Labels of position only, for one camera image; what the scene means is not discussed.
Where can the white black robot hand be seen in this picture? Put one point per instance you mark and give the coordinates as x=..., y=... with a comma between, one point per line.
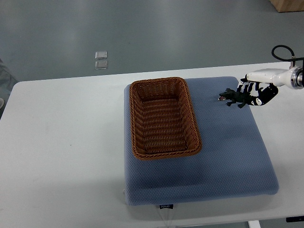
x=259, y=85

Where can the dark toy crocodile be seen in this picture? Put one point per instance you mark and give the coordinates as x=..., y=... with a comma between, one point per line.
x=243, y=98

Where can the brown wicker basket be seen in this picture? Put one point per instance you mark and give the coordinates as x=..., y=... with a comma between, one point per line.
x=162, y=118

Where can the wooden box corner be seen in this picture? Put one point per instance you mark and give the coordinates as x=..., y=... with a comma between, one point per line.
x=288, y=5

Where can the blue grey foam cushion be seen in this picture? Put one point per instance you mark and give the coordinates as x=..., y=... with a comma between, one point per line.
x=233, y=161

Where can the black table control panel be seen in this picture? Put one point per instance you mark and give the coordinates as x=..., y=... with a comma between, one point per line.
x=295, y=219

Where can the white table leg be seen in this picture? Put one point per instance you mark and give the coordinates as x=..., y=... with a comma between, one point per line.
x=254, y=224

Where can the black cushion label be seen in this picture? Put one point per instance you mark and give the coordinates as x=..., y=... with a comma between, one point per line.
x=166, y=206

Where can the lower metal floor plate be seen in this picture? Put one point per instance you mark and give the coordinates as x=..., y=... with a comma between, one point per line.
x=101, y=64

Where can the metal floor plate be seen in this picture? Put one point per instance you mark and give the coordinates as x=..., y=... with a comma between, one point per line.
x=101, y=64
x=101, y=55

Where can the upper metal floor plate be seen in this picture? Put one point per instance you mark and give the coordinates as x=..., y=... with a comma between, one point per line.
x=101, y=55

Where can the person in grey trousers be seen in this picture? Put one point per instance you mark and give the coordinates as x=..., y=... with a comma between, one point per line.
x=7, y=82

